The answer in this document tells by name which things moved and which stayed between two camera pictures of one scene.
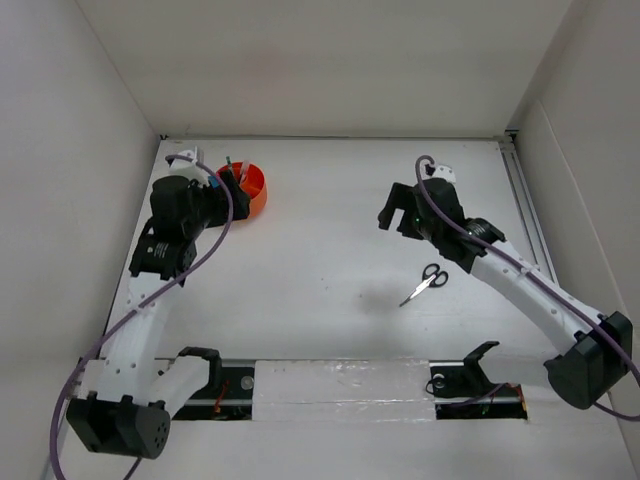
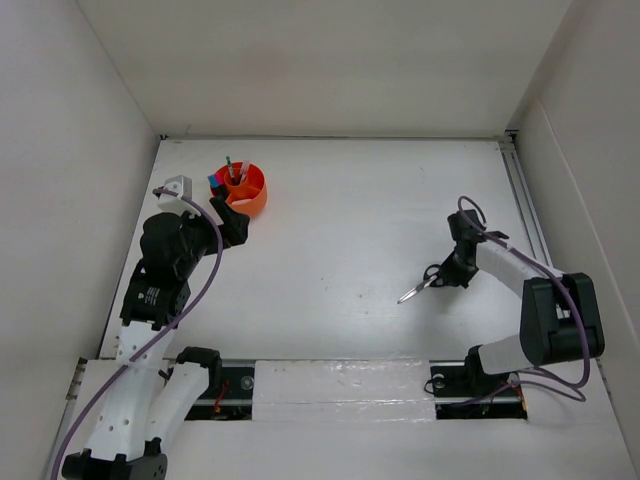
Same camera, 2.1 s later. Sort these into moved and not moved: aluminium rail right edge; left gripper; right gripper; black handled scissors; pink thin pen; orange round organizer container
Moved: left gripper; right gripper
Not moved: pink thin pen; black handled scissors; orange round organizer container; aluminium rail right edge
